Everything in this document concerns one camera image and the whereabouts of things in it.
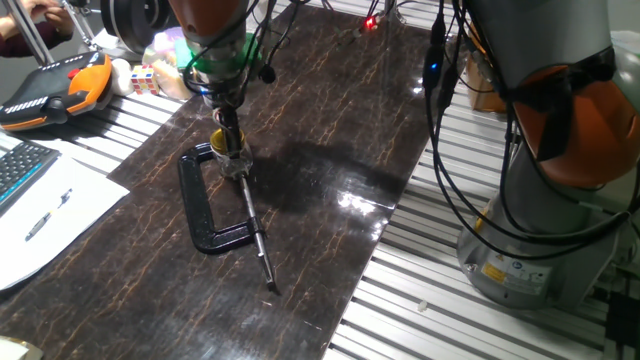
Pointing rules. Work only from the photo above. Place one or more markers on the open cardboard box with blocks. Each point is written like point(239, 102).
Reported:
point(482, 95)

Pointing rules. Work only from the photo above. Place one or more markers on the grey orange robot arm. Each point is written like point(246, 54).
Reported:
point(550, 50)

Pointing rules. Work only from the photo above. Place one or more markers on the orange black teach pendant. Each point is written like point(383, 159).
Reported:
point(55, 95)

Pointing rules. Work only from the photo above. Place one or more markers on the upright aluminium post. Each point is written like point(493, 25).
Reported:
point(27, 30)

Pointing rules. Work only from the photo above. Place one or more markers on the small clear glass jar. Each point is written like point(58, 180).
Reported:
point(234, 165)

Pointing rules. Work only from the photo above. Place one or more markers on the purple plastic bag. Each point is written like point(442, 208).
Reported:
point(167, 45)

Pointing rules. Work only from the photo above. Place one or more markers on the person's bare hand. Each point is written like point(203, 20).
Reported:
point(52, 15)

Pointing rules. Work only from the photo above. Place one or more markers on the yellow metal jar lid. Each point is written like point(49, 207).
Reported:
point(220, 142)

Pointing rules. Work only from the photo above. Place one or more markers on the green printed wrist mount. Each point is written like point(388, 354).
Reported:
point(252, 52)

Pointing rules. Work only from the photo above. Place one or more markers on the black silver pen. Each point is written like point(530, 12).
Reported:
point(45, 217)

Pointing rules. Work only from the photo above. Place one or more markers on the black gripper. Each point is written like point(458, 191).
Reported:
point(225, 97)

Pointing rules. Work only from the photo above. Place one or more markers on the dark marble pattern mat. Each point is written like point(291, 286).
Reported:
point(310, 125)

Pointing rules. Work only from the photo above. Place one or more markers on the black C-clamp with steel screw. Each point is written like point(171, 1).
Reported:
point(195, 200)

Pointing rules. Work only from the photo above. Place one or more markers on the white plush ball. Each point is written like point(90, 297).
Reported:
point(121, 77)

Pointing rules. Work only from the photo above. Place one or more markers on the black filament spool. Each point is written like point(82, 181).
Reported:
point(132, 22)

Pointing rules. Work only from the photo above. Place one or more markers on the white paper sheet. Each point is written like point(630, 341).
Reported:
point(60, 215)

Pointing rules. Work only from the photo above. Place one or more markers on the black computer keyboard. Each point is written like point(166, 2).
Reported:
point(20, 170)

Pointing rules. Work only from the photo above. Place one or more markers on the Rubik's cube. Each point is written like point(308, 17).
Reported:
point(145, 80)

